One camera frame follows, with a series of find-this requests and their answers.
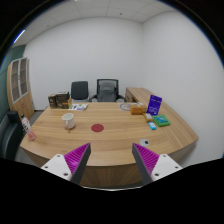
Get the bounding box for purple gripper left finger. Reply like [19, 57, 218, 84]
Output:
[42, 143, 91, 185]

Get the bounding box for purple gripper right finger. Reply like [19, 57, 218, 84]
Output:
[132, 143, 182, 185]

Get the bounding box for clear plastic water bottle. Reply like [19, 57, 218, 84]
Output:
[21, 114, 36, 140]

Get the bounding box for small blue white box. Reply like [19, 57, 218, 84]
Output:
[148, 122, 156, 130]

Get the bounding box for red round coaster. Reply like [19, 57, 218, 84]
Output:
[91, 124, 104, 132]

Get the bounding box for green book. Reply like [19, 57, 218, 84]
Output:
[153, 115, 170, 127]

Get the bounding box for small yellow box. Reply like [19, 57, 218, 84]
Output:
[143, 113, 153, 122]

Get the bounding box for blue standing sign card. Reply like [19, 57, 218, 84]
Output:
[147, 95, 162, 116]

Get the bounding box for white green leaflet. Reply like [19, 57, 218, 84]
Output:
[69, 104, 88, 111]

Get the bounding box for orange tissue box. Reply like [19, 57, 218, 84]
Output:
[130, 104, 147, 115]

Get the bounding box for round grey plate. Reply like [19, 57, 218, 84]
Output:
[120, 103, 131, 111]

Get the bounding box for brown cardboard boxes stack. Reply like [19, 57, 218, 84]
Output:
[48, 91, 72, 109]

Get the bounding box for black leather chair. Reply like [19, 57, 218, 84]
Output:
[0, 111, 23, 160]

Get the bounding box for wooden side desk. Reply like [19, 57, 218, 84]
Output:
[124, 86, 160, 107]

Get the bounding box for dark grey office chair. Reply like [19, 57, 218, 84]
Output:
[71, 81, 89, 100]

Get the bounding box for grey mesh office chair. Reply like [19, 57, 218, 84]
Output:
[89, 79, 125, 102]

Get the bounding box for wooden glass door cabinet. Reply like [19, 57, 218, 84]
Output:
[7, 58, 34, 119]

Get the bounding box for round desk cable grommet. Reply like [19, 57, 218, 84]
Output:
[140, 139, 150, 147]

